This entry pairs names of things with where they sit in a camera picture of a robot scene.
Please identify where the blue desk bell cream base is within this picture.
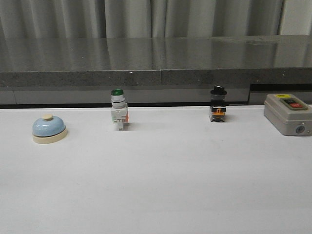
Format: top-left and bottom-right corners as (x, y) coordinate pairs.
(32, 114), (68, 144)

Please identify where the grey stone counter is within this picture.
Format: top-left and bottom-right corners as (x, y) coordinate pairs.
(0, 35), (312, 106)

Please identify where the grey curtain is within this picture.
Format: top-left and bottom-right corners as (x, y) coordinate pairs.
(0, 0), (284, 39)

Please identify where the green push button switch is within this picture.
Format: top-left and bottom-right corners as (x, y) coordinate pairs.
(111, 89), (129, 131)

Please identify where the black selector switch orange block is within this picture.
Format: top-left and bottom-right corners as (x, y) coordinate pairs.
(209, 85), (227, 122)

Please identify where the grey start stop switch box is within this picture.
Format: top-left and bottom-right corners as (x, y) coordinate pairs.
(264, 94), (312, 136)

